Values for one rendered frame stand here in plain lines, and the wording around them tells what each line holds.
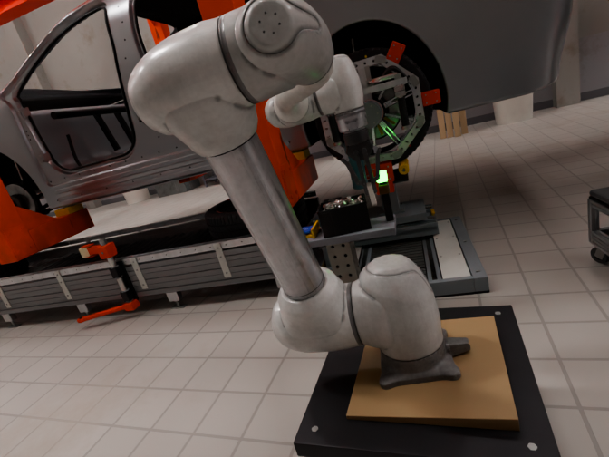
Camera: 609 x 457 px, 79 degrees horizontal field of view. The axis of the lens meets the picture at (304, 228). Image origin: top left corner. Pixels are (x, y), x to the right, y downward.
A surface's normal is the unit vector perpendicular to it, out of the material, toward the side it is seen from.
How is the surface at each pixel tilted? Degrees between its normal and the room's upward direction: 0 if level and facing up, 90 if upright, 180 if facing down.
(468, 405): 3
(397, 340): 93
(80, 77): 90
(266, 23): 82
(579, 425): 0
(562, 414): 0
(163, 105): 112
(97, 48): 90
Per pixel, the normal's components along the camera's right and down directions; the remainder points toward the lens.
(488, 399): -0.30, -0.92
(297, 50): 0.67, 0.61
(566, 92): -0.31, 0.37
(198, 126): -0.11, 0.70
